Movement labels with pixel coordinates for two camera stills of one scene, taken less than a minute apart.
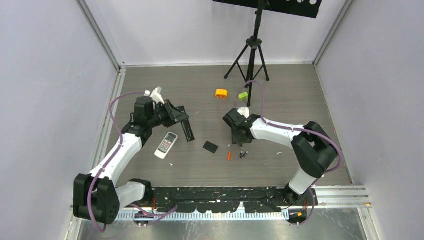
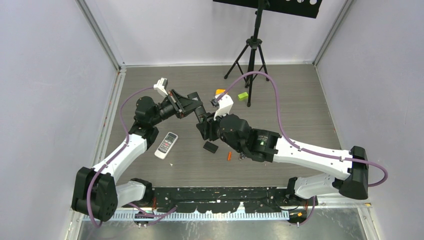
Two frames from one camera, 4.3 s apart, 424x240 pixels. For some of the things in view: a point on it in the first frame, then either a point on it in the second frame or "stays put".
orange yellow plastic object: (221, 94) stays put
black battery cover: (210, 147) stays put
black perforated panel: (305, 8) stays put
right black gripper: (238, 140) -> (207, 127)
